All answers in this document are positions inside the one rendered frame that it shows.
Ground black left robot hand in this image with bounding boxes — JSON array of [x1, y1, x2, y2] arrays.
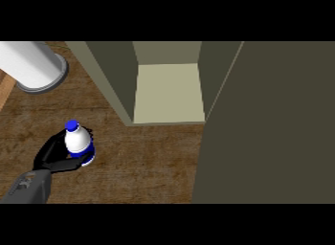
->
[[33, 126, 96, 175]]

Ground white blue-capped water bottle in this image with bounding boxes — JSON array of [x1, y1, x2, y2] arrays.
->
[[62, 119, 97, 167]]

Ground olive open cabinet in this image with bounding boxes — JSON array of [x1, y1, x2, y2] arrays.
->
[[63, 41, 246, 127]]

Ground white cylinder with grey base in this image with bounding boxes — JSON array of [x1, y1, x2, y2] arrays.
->
[[0, 41, 71, 95]]

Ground dark olive cabinet door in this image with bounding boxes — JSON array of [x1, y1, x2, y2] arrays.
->
[[189, 41, 335, 205]]

